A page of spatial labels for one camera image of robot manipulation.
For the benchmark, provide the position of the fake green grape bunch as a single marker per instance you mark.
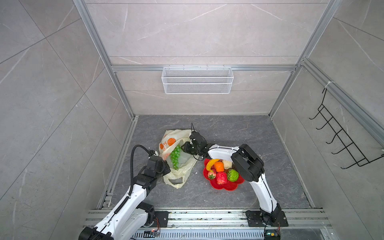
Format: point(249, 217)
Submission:
point(175, 155)

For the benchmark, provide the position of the fake red strawberry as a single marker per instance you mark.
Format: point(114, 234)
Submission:
point(212, 174)

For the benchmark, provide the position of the cream translucent plastic bag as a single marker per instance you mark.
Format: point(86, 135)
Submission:
point(181, 163)

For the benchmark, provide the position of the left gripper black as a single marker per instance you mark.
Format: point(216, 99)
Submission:
point(164, 165)

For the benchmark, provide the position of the white wire mesh basket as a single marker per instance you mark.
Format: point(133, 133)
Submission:
point(197, 80)

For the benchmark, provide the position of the fake cream garlic bulb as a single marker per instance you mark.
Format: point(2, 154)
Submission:
point(227, 164)

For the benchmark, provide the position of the aluminium rail frame front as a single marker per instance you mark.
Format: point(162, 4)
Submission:
point(193, 224)

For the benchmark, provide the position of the red flower-shaped plastic plate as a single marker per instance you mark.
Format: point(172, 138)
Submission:
point(229, 186)

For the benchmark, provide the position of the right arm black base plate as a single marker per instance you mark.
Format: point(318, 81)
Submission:
point(255, 219)

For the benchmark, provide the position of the fake orange fruit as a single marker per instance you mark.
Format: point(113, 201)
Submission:
point(219, 167)

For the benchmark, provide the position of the black wire hook rack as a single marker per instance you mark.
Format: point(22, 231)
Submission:
point(340, 134)

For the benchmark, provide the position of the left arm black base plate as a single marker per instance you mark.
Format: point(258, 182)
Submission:
point(157, 219)

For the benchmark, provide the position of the fake yellow banana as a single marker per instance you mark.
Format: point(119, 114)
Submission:
point(211, 163)

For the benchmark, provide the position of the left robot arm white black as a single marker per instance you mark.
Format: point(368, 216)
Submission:
point(132, 212)

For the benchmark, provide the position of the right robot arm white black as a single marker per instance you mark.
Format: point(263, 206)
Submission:
point(247, 163)

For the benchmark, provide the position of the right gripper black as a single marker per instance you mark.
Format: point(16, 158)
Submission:
point(186, 148)

